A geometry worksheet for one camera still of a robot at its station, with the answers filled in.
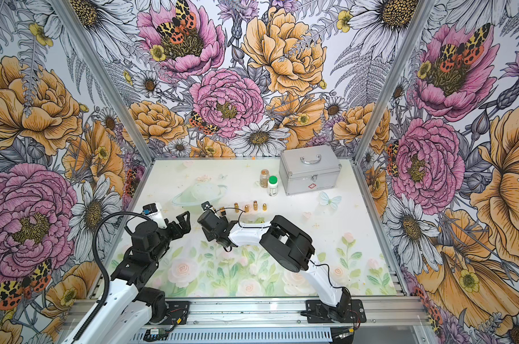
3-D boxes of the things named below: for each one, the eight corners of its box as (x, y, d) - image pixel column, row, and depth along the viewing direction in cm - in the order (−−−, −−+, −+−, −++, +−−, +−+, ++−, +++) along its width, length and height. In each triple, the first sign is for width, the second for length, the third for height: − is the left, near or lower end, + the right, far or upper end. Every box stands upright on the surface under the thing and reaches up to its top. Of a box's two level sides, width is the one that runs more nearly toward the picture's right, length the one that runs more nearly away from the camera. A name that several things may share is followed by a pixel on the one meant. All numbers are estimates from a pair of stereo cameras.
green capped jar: (267, 196, 108) (268, 184, 101) (267, 187, 112) (267, 175, 105) (277, 196, 108) (278, 185, 101) (276, 187, 112) (277, 175, 105)
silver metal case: (286, 198, 108) (289, 176, 95) (278, 173, 119) (280, 150, 106) (335, 191, 112) (344, 168, 99) (323, 167, 122) (330, 144, 109)
